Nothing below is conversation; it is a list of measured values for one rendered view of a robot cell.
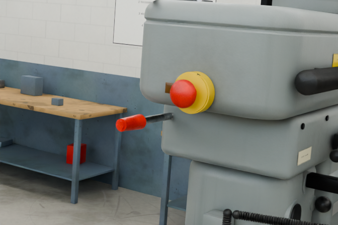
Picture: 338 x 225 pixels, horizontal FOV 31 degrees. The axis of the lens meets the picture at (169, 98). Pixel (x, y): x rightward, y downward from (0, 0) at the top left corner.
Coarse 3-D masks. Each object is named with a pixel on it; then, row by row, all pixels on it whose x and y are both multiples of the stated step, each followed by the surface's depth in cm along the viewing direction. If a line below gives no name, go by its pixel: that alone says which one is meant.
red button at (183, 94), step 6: (174, 84) 84; (180, 84) 83; (186, 84) 83; (192, 84) 83; (174, 90) 84; (180, 90) 83; (186, 90) 83; (192, 90) 83; (174, 96) 84; (180, 96) 83; (186, 96) 83; (192, 96) 83; (174, 102) 84; (180, 102) 83; (186, 102) 83; (192, 102) 83
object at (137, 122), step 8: (168, 112) 101; (120, 120) 90; (128, 120) 90; (136, 120) 92; (144, 120) 93; (152, 120) 96; (160, 120) 98; (120, 128) 90; (128, 128) 90; (136, 128) 92
